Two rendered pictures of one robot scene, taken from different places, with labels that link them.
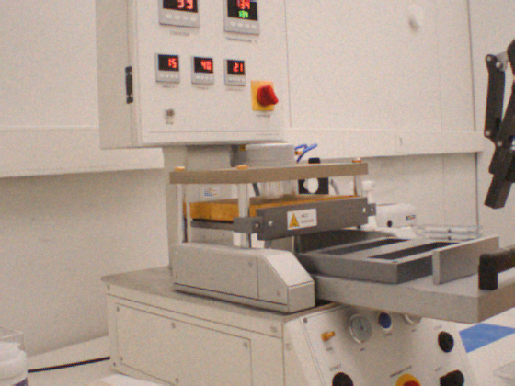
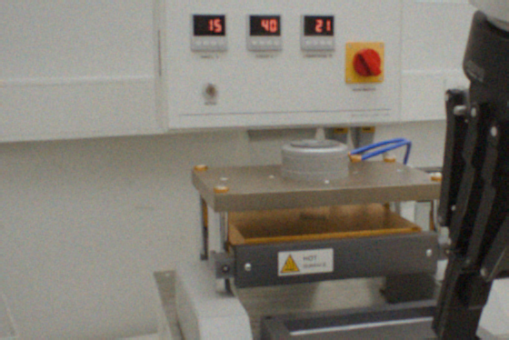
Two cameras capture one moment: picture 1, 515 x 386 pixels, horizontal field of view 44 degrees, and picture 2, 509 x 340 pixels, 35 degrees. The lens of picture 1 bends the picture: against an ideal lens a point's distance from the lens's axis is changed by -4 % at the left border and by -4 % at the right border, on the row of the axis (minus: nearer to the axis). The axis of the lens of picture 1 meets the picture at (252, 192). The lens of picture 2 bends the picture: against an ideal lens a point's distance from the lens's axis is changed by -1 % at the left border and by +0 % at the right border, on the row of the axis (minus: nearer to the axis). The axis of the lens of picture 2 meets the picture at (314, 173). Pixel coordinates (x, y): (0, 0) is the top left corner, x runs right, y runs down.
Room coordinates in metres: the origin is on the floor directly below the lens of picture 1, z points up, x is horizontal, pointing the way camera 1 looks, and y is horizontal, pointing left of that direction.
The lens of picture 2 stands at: (0.21, -0.43, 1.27)
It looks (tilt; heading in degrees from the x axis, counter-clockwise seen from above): 9 degrees down; 25
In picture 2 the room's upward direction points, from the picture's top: straight up
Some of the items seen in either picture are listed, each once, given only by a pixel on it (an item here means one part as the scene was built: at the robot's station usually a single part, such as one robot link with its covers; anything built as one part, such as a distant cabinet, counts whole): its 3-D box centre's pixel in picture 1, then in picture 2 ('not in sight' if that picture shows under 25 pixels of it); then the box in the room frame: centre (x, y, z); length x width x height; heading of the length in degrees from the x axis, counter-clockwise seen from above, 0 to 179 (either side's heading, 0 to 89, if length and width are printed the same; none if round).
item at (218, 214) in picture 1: (276, 193); (321, 210); (1.06, -0.04, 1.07); 0.22 x 0.17 x 0.10; 132
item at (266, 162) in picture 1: (267, 182); (323, 190); (1.10, -0.03, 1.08); 0.31 x 0.24 x 0.13; 132
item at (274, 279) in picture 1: (236, 273); (210, 321); (0.92, 0.03, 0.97); 0.25 x 0.05 x 0.07; 42
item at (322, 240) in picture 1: (365, 248); (445, 301); (1.09, -0.19, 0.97); 0.26 x 0.05 x 0.07; 42
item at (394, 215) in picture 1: (371, 231); not in sight; (2.05, -0.37, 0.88); 0.25 x 0.20 x 0.17; 45
